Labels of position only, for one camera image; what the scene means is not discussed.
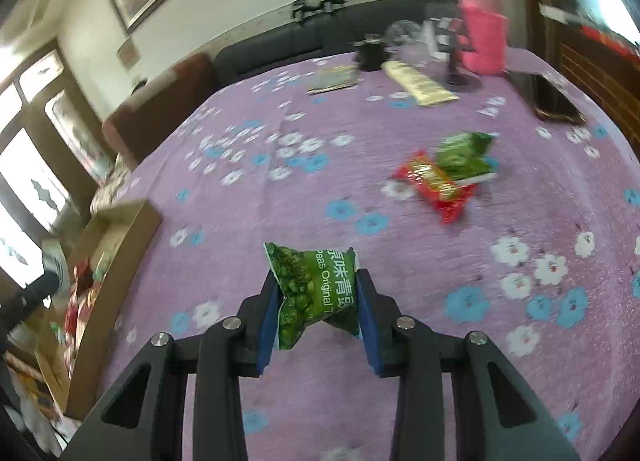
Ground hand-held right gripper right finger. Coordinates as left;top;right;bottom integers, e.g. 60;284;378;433
352;268;583;461

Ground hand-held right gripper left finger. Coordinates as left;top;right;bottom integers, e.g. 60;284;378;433
60;271;281;461

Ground heap of snack packets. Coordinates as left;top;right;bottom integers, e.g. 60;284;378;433
50;258;108;357

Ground green pea snack packet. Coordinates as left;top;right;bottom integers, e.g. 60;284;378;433
433;131;497;182
263;241;362;352

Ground cardboard box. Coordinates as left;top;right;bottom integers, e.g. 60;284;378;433
30;198;164;421

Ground red packet with black label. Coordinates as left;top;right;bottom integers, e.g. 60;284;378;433
394;150;477;226

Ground wooden glazed door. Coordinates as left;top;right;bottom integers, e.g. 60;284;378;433
0;40;103;294

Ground purple floral tablecloth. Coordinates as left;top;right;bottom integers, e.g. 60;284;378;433
75;47;640;461

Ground brown armchair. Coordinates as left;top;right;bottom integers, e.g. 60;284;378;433
102;53;217;168

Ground cream tube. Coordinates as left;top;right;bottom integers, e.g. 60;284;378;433
381;59;459;107

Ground dark sofa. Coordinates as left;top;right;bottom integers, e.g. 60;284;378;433
214;0;463;88

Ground black cup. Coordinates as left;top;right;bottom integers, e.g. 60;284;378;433
353;35;389;72

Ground black phone stand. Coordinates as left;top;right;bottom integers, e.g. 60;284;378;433
433;16;482;90

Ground clear glass cup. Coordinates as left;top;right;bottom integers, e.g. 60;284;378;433
384;19;427;60

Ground black smartphone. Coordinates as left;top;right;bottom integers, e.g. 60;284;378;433
504;69;587;124

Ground bottle with pink knit sleeve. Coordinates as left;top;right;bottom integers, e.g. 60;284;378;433
457;0;509;76

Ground black clips on sofa back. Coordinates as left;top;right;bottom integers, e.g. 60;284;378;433
291;0;347;22

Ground wooden cabinet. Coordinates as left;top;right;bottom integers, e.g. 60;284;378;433
539;1;640;144

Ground wall plate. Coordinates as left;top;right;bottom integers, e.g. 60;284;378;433
117;38;139;70

